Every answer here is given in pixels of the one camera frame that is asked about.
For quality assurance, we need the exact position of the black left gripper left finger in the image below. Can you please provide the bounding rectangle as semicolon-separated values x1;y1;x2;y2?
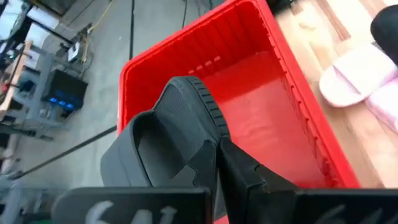
51;140;218;224

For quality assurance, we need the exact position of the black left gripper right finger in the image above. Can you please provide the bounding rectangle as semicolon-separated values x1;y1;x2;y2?
217;138;398;224

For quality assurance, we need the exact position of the black foam slide sandal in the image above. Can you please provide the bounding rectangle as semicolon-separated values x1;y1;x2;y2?
99;76;231;221
369;4;398;67

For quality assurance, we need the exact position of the pink foam slide sandal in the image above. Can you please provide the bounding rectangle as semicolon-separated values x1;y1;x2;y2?
318;43;398;108
364;70;398;135

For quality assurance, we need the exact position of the red plastic bin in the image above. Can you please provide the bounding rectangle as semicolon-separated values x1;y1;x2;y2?
117;0;361;224

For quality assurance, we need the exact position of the black computer with blue lights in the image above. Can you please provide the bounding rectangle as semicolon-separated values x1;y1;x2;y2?
41;68;89;112

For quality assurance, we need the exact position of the thick black floor cable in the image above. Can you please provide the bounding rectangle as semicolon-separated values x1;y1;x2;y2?
7;124;118;181

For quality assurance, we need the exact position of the grey metal frame table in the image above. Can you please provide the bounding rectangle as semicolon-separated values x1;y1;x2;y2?
9;45;94;141

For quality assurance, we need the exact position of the thin black floor cable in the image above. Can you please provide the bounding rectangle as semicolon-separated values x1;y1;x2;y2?
181;0;188;29
128;0;136;60

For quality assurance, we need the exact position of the yellow cable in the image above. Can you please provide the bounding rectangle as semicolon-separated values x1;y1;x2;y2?
86;0;115;34

